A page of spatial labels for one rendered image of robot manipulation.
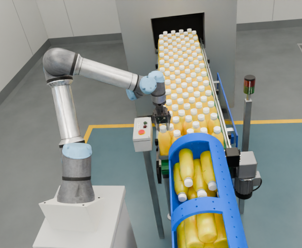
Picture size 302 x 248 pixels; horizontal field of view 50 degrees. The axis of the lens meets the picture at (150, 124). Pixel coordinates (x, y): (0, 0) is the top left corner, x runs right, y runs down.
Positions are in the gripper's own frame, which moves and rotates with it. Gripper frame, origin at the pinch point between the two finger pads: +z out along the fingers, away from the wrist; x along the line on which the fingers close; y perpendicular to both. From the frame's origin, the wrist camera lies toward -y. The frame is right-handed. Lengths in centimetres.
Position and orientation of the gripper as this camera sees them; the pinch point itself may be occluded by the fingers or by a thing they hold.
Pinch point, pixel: (162, 128)
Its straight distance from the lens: 177.9
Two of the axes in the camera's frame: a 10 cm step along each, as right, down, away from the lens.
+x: 9.9, -0.9, -0.9
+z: 1.2, 7.9, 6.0
